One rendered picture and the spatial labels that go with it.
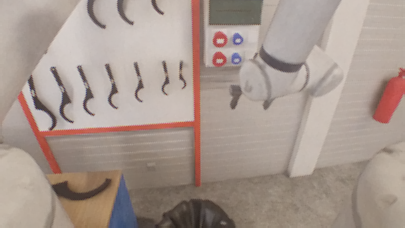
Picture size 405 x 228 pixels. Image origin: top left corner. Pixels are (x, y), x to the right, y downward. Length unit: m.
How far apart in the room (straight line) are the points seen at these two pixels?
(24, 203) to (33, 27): 0.33
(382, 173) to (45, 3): 0.58
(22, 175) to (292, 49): 0.39
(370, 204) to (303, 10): 0.25
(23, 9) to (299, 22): 0.48
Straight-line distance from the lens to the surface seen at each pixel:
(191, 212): 1.52
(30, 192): 0.26
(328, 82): 0.49
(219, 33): 1.41
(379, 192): 0.25
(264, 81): 0.38
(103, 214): 1.22
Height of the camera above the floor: 1.89
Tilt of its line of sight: 28 degrees down
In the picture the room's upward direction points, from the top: straight up
